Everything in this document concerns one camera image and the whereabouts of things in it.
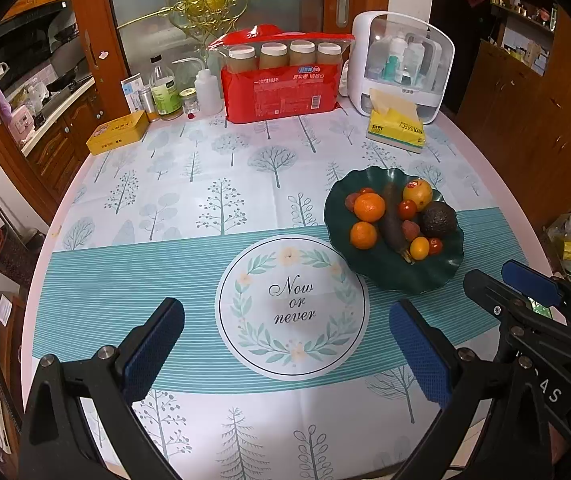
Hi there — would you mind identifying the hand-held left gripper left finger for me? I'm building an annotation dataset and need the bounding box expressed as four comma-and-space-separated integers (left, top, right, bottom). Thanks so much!
18, 297, 186, 480

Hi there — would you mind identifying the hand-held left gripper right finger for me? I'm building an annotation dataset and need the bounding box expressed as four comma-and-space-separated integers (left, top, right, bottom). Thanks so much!
389, 300, 521, 480

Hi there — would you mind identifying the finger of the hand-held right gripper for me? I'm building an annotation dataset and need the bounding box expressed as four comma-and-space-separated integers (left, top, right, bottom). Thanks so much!
464, 269, 571, 361
501, 260, 571, 326

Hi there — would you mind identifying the dark green scalloped plate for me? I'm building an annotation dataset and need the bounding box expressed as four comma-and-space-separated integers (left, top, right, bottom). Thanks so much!
324, 165, 466, 295

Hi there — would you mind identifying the red-yellow apple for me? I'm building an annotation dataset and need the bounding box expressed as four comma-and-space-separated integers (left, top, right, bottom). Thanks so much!
403, 179, 433, 211

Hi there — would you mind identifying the orange mandarin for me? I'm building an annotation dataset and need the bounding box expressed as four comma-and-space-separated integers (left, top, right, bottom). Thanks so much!
353, 192, 386, 223
349, 221, 380, 251

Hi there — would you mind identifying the dark avocado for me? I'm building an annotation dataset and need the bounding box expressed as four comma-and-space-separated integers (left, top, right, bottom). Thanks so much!
418, 201, 459, 237

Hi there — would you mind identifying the dark purple eggplant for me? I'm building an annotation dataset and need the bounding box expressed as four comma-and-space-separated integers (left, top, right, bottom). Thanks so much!
379, 182, 416, 263

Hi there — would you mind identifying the brown wooden cabinet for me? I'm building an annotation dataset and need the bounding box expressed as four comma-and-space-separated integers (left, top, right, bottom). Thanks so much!
458, 20, 571, 241

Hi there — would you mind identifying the yellow tissue pack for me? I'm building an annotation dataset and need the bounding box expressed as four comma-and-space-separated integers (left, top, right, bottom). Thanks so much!
365, 88, 426, 155

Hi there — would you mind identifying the yellow tin box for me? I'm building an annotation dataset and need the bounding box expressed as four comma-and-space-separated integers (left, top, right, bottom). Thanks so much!
86, 111, 148, 156

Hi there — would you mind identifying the silver can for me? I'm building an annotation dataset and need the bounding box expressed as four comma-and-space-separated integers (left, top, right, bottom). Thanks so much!
138, 87, 158, 122

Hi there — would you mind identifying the green label glass bottle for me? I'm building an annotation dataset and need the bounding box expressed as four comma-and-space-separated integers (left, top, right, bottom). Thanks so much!
149, 56, 183, 121

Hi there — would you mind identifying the white blue carton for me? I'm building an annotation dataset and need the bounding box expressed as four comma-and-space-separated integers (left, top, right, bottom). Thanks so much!
120, 74, 146, 113

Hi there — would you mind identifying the pink kitchen appliance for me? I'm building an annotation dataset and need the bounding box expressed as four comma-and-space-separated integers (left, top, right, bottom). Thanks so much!
8, 110, 33, 146

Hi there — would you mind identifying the white squeeze bottle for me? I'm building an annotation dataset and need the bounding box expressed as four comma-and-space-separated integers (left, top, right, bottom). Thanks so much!
172, 57, 223, 116

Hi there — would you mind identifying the white clear-lid storage box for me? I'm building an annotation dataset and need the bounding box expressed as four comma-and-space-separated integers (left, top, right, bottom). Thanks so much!
351, 10, 455, 126

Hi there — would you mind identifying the red paper cup package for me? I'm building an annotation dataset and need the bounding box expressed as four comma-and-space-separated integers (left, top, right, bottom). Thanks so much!
208, 24, 355, 125

